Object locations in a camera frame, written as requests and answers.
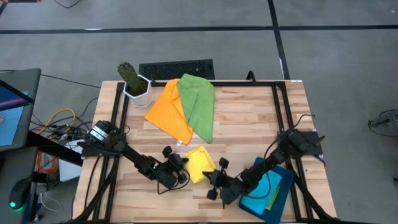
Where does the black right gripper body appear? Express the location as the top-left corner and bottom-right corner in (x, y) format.
(206, 157), (230, 201)

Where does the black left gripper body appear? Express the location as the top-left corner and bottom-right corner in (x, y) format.
(161, 145), (189, 185)

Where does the yellow microfiber towel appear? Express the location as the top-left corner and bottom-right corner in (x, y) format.
(183, 145), (217, 184)

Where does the blue microfiber towel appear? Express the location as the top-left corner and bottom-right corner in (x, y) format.
(239, 169), (283, 215)

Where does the orange microfiber towel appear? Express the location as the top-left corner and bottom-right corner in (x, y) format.
(144, 78), (194, 146)

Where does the dark green microfiber towel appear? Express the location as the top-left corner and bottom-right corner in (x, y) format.
(177, 73), (215, 144)

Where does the blue plastic tray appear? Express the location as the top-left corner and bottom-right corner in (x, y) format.
(238, 156), (295, 224)

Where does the white hexagonal plant pot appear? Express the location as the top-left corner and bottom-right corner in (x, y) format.
(123, 73), (155, 108)

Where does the green cactus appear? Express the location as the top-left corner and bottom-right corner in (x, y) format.
(117, 61), (147, 94)

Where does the white paper sheet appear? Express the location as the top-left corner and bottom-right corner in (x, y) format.
(58, 139), (84, 183)

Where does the orange cardboard box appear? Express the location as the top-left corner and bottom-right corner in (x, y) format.
(36, 151), (60, 175)

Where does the black desk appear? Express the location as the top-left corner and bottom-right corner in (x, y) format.
(0, 146), (38, 224)

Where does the black computer mouse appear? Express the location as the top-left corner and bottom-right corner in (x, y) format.
(8, 179), (32, 211)

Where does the laptop screen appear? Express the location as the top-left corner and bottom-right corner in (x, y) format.
(0, 67), (42, 153)

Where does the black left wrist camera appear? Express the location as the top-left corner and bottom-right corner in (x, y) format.
(155, 169), (178, 190)

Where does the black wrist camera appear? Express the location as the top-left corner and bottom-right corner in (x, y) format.
(155, 169), (178, 190)
(222, 180), (248, 206)

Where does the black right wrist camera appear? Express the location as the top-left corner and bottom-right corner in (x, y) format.
(222, 180), (248, 206)

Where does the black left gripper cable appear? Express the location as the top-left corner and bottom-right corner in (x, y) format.
(155, 174), (191, 195)

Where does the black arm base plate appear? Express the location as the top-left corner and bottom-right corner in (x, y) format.
(277, 130), (324, 157)
(81, 139), (127, 158)

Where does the thin black floor cable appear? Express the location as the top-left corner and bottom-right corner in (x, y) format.
(40, 73), (102, 90)
(76, 97), (100, 121)
(53, 0), (82, 9)

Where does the black aluminium table frame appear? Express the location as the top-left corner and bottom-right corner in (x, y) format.
(74, 80), (338, 224)

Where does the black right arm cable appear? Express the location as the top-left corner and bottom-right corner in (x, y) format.
(292, 113), (317, 131)

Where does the yellow floor cable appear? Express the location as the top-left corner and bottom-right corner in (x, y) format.
(36, 108), (76, 135)

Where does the white floor cable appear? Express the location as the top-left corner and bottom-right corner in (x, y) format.
(39, 192), (63, 213)

